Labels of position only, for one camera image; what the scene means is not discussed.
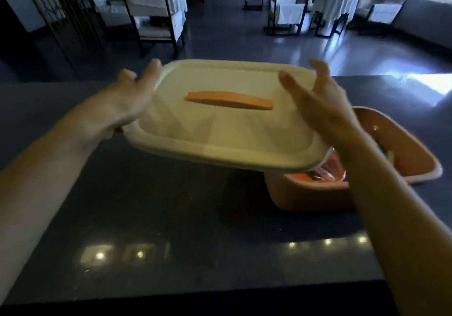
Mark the grey sofa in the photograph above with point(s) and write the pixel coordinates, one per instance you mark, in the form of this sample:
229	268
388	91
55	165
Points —
423	22

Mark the person's right hand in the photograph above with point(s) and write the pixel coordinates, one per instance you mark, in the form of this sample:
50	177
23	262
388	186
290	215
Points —
326	111

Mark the person's left forearm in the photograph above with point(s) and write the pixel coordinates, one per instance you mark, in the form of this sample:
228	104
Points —
46	181

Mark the pink plastic storage box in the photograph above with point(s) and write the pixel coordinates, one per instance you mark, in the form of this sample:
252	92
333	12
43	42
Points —
416	157

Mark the person's right thumb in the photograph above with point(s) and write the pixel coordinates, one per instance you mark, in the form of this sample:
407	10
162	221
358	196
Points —
293	88

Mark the dark lattice room divider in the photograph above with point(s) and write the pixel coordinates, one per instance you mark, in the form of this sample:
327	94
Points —
67	15

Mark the round table with white cloth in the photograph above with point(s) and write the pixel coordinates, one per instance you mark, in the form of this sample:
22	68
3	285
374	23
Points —
335	7

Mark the person's left thumb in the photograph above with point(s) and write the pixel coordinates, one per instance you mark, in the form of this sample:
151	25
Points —
152	72

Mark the person's left hand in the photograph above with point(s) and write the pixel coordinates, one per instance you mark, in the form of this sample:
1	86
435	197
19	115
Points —
116	102

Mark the person's right forearm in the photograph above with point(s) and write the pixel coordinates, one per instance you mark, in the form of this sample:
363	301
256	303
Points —
399	227

